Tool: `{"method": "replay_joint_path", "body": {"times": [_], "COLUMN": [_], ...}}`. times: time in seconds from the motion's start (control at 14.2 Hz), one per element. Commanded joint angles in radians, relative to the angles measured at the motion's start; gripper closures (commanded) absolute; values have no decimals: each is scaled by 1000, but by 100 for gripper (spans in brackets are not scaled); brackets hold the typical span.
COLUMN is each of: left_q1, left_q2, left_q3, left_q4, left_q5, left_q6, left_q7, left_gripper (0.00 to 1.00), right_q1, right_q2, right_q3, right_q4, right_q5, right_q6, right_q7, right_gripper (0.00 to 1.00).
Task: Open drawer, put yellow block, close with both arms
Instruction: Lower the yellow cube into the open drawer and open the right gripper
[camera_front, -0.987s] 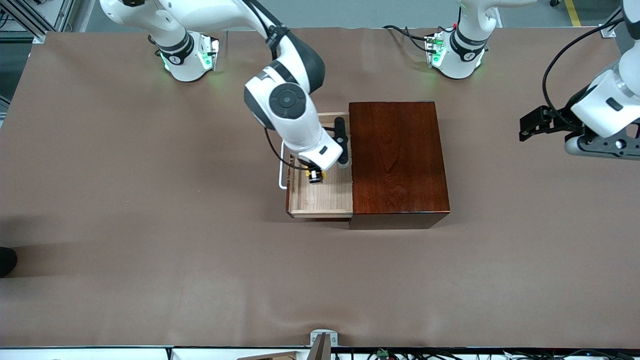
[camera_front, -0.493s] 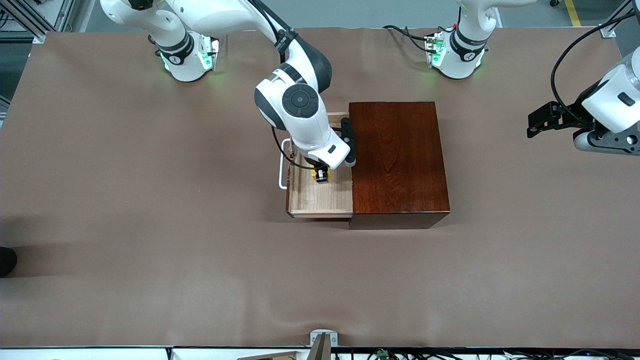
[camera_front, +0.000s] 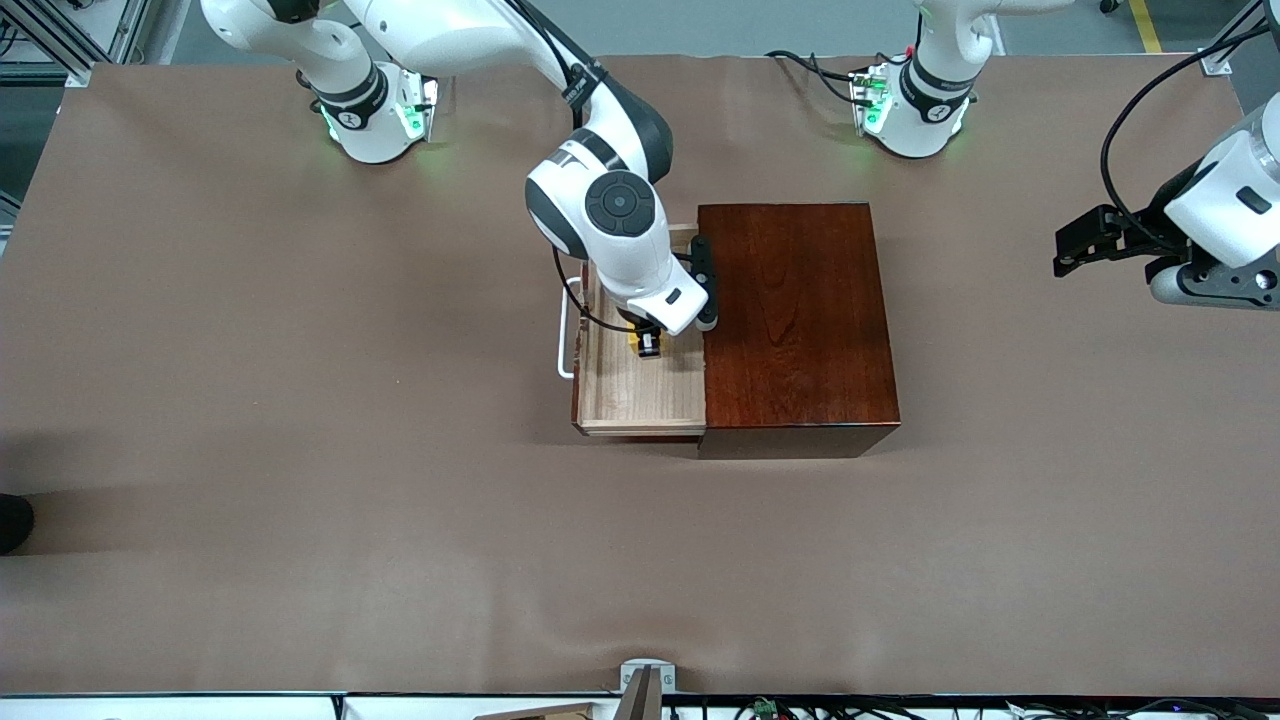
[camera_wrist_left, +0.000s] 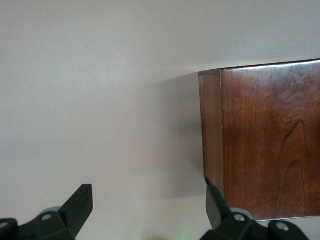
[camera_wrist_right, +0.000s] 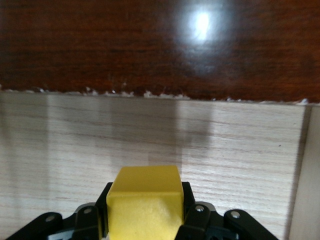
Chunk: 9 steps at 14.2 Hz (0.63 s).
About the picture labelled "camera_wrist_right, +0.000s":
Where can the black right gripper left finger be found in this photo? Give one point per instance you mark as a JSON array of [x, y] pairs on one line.
[[85, 225]]

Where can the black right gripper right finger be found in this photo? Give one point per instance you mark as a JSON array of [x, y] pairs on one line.
[[200, 225]]

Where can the yellow block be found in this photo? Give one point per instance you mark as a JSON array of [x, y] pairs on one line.
[[145, 207]]

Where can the dark brown wooden cabinet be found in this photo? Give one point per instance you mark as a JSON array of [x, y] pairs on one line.
[[100, 45]]

